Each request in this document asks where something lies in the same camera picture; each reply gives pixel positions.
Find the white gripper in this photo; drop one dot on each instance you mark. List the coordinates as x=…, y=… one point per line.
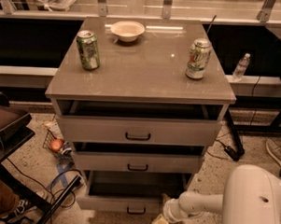
x=170, y=210

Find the grey drawer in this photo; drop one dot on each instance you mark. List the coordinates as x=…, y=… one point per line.
x=148, y=123
x=138, y=158
x=134, y=193

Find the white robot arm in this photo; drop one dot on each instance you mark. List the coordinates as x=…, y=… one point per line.
x=251, y=195

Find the grey drawer cabinet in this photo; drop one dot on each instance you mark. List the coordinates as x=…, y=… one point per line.
x=150, y=70

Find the black stand leg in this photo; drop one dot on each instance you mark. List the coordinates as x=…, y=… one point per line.
x=239, y=151

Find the red apple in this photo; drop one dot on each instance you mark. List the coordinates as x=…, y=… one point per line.
x=56, y=145

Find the grey sneaker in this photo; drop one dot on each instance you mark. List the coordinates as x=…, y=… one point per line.
x=274, y=149

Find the black sneaker with laces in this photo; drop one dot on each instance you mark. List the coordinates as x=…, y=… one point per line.
x=13, y=206

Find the clear water bottle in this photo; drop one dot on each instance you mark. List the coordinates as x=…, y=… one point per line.
x=241, y=68

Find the white green soda can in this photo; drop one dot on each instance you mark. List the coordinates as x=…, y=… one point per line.
x=199, y=55

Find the black chair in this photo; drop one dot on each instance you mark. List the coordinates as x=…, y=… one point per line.
x=13, y=126

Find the white bowl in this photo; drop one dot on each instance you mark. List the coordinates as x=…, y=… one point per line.
x=127, y=31

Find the wire basket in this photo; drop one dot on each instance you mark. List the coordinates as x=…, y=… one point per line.
x=64, y=154

